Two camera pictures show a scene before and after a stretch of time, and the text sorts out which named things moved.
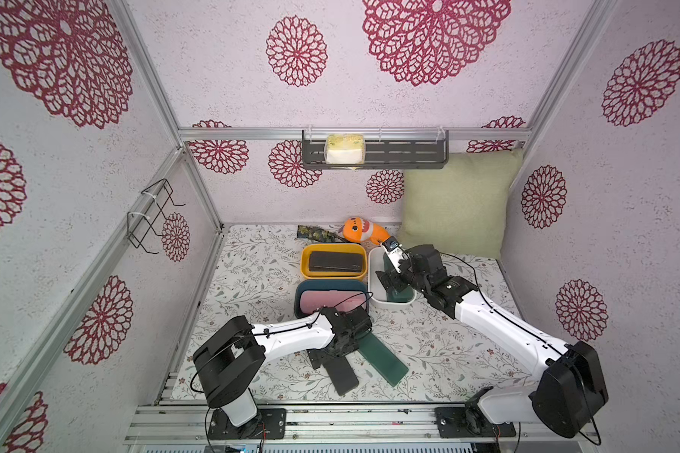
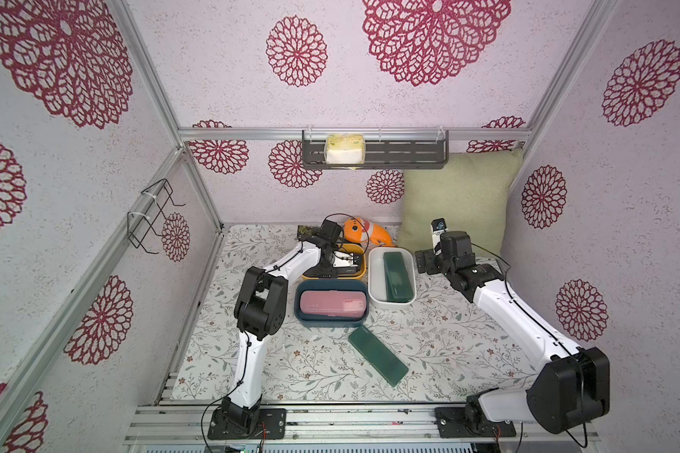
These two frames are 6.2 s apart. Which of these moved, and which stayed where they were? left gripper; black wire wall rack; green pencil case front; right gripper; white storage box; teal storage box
Moved: left gripper; right gripper
Stayed: teal storage box; black wire wall rack; green pencil case front; white storage box
